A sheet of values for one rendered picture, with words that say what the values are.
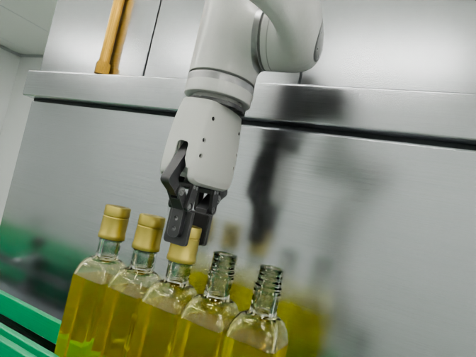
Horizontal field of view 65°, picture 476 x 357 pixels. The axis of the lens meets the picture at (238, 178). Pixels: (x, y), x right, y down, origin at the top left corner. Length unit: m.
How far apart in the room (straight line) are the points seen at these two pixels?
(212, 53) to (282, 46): 0.08
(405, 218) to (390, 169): 0.06
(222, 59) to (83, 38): 0.54
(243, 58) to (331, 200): 0.22
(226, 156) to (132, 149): 0.32
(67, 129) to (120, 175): 0.19
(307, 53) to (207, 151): 0.15
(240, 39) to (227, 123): 0.10
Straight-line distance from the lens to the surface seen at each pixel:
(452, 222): 0.51
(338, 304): 0.52
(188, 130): 0.43
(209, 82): 0.44
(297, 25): 0.41
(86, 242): 0.80
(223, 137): 0.45
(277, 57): 0.45
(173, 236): 0.44
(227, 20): 0.47
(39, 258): 0.90
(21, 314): 0.74
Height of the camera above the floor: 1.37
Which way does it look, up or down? 3 degrees up
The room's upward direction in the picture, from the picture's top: 12 degrees clockwise
